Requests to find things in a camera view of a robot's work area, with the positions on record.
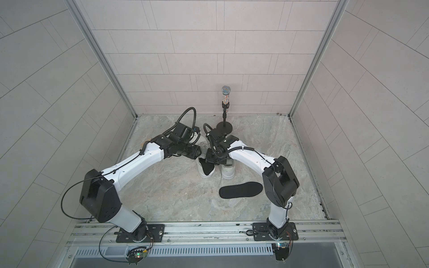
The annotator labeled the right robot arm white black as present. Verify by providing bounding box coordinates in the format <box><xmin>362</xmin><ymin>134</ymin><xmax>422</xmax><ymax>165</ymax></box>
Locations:
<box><xmin>198</xmin><ymin>128</ymin><xmax>299</xmax><ymax>240</ymax></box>

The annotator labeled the black stand with microphone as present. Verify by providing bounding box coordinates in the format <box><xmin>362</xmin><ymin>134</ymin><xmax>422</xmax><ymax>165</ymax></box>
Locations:
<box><xmin>216</xmin><ymin>86</ymin><xmax>233</xmax><ymax>134</ymax></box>

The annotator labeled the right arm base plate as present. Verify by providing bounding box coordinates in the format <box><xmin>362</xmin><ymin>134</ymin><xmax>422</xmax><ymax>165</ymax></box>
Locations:
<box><xmin>246</xmin><ymin>221</ymin><xmax>299</xmax><ymax>241</ymax></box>

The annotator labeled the white sneaker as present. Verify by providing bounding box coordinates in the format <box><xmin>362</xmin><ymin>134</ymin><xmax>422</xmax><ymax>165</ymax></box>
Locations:
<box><xmin>221</xmin><ymin>159</ymin><xmax>235</xmax><ymax>180</ymax></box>
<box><xmin>197</xmin><ymin>147</ymin><xmax>215</xmax><ymax>179</ymax></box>

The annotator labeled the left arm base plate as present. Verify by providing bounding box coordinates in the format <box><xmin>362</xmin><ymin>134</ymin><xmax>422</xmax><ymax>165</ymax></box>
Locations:
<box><xmin>114</xmin><ymin>223</ymin><xmax>165</xmax><ymax>243</ymax></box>

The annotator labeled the aluminium mounting rail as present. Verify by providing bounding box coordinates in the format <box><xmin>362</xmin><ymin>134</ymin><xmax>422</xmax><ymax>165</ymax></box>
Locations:
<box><xmin>66</xmin><ymin>220</ymin><xmax>347</xmax><ymax>246</ymax></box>

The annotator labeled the left controller board with cables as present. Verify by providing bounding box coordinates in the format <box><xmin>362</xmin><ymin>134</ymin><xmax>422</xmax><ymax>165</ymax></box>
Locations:
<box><xmin>98</xmin><ymin>226</ymin><xmax>155</xmax><ymax>266</ymax></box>

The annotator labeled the controller board with cables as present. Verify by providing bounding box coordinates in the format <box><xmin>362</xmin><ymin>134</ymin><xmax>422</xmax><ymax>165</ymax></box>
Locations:
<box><xmin>98</xmin><ymin>226</ymin><xmax>155</xmax><ymax>266</ymax></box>
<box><xmin>271</xmin><ymin>240</ymin><xmax>293</xmax><ymax>262</ymax></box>

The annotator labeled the black insole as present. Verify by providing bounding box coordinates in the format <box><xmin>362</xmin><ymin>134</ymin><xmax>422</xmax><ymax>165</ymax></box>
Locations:
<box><xmin>198</xmin><ymin>157</ymin><xmax>215</xmax><ymax>178</ymax></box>
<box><xmin>219</xmin><ymin>182</ymin><xmax>263</xmax><ymax>199</ymax></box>

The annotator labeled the right controller board with cables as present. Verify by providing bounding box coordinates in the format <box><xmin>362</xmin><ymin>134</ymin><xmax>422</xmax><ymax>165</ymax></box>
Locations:
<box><xmin>271</xmin><ymin>240</ymin><xmax>293</xmax><ymax>262</ymax></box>

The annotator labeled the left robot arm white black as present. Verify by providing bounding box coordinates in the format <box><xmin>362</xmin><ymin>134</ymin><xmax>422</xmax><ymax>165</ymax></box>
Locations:
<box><xmin>79</xmin><ymin>123</ymin><xmax>201</xmax><ymax>242</ymax></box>

